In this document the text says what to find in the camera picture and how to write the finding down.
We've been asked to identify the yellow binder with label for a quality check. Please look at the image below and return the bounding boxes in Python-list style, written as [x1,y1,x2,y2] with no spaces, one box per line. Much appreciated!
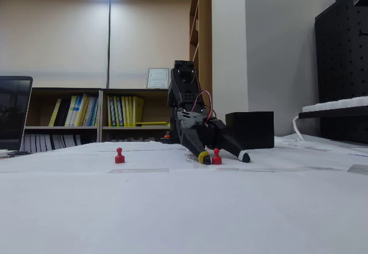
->
[107,95,116,128]
[114,95,122,128]

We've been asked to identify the black box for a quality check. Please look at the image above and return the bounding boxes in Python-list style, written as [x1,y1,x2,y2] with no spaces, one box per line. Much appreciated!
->
[225,111,275,150]

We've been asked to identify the white power cable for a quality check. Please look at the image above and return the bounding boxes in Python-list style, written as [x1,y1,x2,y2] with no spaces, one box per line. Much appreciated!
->
[292,115,305,142]

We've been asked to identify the tall wooden bookshelf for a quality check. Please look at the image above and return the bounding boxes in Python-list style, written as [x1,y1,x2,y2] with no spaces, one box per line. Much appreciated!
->
[189,0,213,141]

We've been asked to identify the black pegboard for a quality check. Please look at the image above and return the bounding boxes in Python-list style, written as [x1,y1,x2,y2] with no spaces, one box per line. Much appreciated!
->
[314,0,368,145]

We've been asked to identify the thin yellow book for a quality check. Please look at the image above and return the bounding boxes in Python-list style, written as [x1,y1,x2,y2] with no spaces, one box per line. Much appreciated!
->
[48,98,62,128]

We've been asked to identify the white paper table cover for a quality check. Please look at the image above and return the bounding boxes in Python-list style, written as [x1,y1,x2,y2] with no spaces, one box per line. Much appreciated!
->
[0,134,368,254]

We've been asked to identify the slim yellow ring binder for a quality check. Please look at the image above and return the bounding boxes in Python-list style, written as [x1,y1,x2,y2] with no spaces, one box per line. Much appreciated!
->
[126,95,135,128]
[120,95,128,128]

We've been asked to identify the black laptop screen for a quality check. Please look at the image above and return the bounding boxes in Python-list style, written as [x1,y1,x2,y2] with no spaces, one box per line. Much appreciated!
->
[0,76,33,152]

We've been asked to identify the framed white certificate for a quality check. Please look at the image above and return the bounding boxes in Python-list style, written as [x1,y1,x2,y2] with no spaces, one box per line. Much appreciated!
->
[147,68,170,89]

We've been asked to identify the red pawn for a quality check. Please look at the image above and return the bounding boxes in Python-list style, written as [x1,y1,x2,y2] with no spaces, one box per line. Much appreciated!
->
[212,148,223,165]
[114,147,125,164]

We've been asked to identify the black wall conduit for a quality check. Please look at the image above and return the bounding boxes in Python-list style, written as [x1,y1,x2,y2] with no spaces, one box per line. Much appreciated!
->
[106,0,112,89]

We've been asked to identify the low wooden bookshelf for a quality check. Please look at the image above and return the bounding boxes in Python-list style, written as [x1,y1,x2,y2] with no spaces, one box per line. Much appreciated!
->
[99,88,173,143]
[24,87,103,153]

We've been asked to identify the black pegboard shelf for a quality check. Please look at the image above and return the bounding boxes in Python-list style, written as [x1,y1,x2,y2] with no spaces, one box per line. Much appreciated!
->
[298,106,368,120]

